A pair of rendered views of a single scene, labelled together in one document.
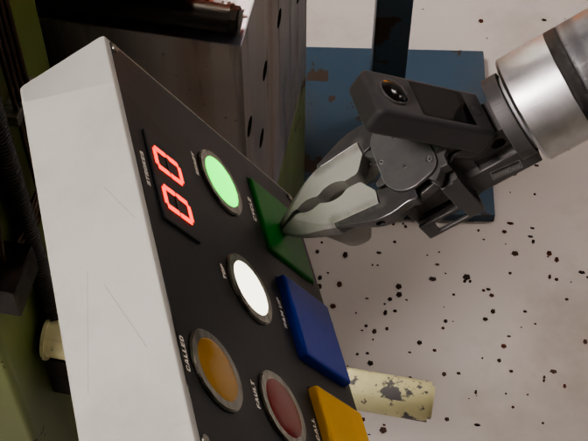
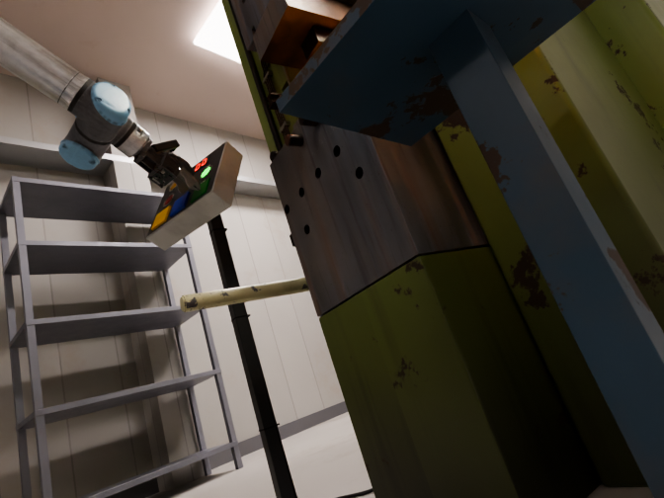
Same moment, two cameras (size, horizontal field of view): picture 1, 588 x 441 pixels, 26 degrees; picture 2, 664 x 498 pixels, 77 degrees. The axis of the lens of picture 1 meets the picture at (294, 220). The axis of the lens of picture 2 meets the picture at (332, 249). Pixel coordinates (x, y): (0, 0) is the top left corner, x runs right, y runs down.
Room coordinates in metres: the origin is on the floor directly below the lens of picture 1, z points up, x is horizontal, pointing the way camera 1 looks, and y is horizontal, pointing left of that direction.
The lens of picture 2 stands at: (1.65, -0.67, 0.30)
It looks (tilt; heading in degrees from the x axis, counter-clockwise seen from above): 17 degrees up; 131
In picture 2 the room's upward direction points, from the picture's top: 19 degrees counter-clockwise
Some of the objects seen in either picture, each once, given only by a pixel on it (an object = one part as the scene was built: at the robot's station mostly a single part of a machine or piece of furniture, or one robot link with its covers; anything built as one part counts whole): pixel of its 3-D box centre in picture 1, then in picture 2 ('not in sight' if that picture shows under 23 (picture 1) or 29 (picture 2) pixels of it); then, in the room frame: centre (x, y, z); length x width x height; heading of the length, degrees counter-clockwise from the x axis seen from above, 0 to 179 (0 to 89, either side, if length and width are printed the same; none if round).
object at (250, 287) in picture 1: (249, 288); not in sight; (0.50, 0.03, 1.09); 0.05 x 0.03 x 0.04; 169
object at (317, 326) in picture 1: (308, 333); (181, 205); (0.51, -0.01, 1.01); 0.07 x 0.05 x 0.07; 14
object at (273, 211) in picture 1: (274, 234); (202, 191); (0.60, 0.02, 1.00); 0.07 x 0.05 x 0.07; 14
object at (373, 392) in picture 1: (236, 368); (258, 291); (0.69, 0.06, 0.62); 0.44 x 0.05 x 0.05; 79
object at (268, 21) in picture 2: not in sight; (327, 38); (1.08, 0.29, 1.32); 0.42 x 0.20 x 0.10; 79
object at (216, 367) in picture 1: (216, 370); not in sight; (0.39, 0.05, 1.16); 0.05 x 0.03 x 0.04; 169
